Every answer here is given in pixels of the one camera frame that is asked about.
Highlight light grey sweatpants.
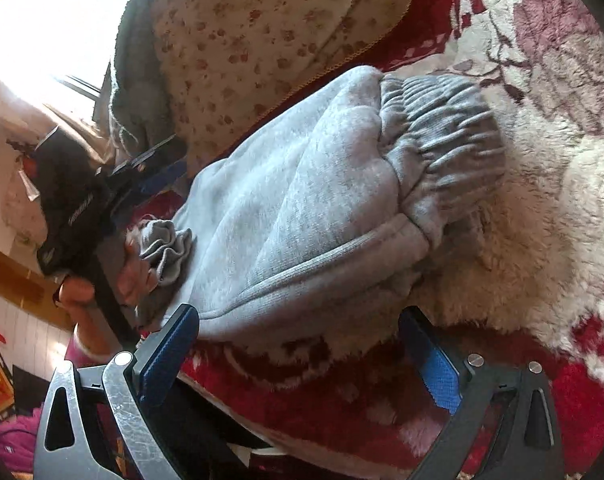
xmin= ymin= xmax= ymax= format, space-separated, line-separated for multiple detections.
xmin=135 ymin=66 xmax=505 ymax=347

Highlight person's left hand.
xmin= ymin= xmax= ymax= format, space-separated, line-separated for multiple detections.
xmin=52 ymin=236 xmax=158 ymax=359

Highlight grey-green fleece jacket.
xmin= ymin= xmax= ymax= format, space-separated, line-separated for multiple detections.
xmin=109 ymin=0 xmax=174 ymax=158

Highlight red white floral blanket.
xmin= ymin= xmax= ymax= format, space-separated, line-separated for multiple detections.
xmin=126 ymin=0 xmax=604 ymax=480

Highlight floral beige quilt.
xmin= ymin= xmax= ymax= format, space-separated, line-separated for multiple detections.
xmin=152 ymin=0 xmax=410 ymax=174

